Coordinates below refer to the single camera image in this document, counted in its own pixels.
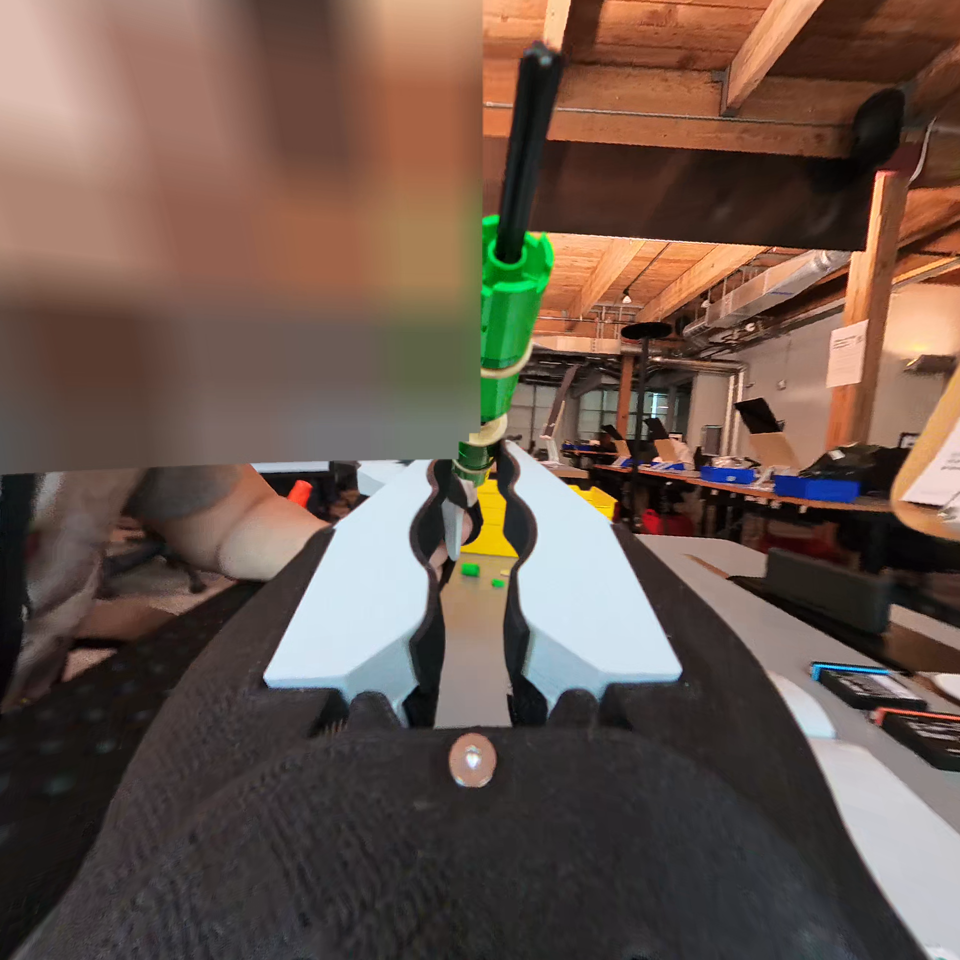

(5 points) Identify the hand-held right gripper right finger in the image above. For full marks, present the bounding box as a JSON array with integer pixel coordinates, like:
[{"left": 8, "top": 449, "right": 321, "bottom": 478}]
[{"left": 493, "top": 441, "right": 684, "bottom": 726}]

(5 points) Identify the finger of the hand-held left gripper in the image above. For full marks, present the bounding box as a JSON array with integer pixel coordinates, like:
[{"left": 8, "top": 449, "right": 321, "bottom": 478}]
[{"left": 441, "top": 480, "right": 481, "bottom": 564}]

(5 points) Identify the black bag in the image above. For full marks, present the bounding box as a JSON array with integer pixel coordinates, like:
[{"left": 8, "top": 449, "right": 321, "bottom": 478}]
[{"left": 798, "top": 444, "right": 910, "bottom": 483}]

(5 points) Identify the yellow plastic bin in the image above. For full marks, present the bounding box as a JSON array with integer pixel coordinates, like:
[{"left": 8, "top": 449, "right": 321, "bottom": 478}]
[{"left": 472, "top": 478, "right": 618, "bottom": 561}]

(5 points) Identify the grey desk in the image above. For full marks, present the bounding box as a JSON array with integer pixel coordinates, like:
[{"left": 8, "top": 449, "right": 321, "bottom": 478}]
[{"left": 435, "top": 531, "right": 960, "bottom": 960}]

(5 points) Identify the black perforated tray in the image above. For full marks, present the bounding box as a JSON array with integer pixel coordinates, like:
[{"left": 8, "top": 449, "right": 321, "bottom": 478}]
[{"left": 0, "top": 581, "right": 265, "bottom": 939}]

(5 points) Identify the person's left forearm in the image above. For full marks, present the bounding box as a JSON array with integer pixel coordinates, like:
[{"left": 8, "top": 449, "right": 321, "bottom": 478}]
[{"left": 123, "top": 465, "right": 333, "bottom": 585}]

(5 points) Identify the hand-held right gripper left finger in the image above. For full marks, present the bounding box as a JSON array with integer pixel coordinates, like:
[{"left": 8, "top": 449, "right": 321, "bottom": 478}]
[{"left": 264, "top": 457, "right": 456, "bottom": 726}]

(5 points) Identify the cardboard box black lid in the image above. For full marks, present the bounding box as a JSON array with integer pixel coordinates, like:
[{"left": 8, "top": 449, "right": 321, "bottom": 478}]
[{"left": 733, "top": 397, "right": 802, "bottom": 472}]

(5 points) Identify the black device orange trim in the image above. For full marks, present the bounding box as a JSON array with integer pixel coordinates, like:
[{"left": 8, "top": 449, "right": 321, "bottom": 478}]
[{"left": 872, "top": 706, "right": 960, "bottom": 772}]

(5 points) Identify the dark grey box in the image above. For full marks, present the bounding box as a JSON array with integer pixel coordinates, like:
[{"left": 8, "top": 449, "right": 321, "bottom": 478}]
[{"left": 763, "top": 547, "right": 895, "bottom": 636}]

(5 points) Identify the green toy bamboo stalk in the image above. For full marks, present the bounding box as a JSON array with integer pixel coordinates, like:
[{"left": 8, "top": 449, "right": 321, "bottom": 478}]
[{"left": 453, "top": 41, "right": 565, "bottom": 490}]

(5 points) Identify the white paper sign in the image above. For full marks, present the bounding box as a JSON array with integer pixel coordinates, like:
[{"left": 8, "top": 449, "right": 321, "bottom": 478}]
[{"left": 825, "top": 320, "right": 871, "bottom": 389}]

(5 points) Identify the long wooden table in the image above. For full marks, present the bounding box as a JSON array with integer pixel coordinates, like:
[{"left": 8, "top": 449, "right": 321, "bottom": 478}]
[{"left": 591, "top": 461, "right": 895, "bottom": 515}]

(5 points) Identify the silver ventilation duct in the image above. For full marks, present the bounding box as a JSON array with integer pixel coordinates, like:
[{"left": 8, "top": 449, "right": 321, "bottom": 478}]
[{"left": 681, "top": 249, "right": 852, "bottom": 340}]

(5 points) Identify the black device blue trim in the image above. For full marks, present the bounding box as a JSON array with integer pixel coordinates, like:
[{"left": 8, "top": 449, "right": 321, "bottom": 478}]
[{"left": 810, "top": 661, "right": 930, "bottom": 712}]

